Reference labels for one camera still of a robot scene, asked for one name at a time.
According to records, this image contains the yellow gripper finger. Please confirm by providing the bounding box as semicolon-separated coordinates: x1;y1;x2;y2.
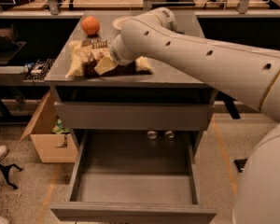
94;55;117;75

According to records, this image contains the black patterned box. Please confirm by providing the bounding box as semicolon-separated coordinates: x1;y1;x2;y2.
23;59;54;80

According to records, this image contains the black floor stand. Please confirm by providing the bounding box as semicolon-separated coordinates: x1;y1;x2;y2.
0;163;22;189

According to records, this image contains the orange fruit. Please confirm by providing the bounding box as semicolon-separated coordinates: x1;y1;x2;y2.
81;16;100;35

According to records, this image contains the white paper bowl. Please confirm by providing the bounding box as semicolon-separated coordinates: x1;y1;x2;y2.
112;16;132;31

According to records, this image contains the open grey middle drawer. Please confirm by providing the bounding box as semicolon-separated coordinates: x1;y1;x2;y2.
50;131;216;224

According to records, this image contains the brown and yellow chip bag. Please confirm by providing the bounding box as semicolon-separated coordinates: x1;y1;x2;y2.
66;40;153;77

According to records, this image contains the cardboard box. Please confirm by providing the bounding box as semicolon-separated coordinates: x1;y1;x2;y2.
20;91;77;162

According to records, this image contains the closed grey upper drawer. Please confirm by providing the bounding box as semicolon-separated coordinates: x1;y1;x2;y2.
54;102;214;131

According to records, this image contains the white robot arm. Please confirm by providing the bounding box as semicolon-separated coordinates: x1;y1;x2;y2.
109;7;280;224

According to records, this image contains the grey drawer cabinet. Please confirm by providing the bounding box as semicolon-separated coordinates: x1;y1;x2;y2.
44;10;226;164

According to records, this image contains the green packet in box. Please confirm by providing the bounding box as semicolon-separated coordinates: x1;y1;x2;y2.
52;119;69;134

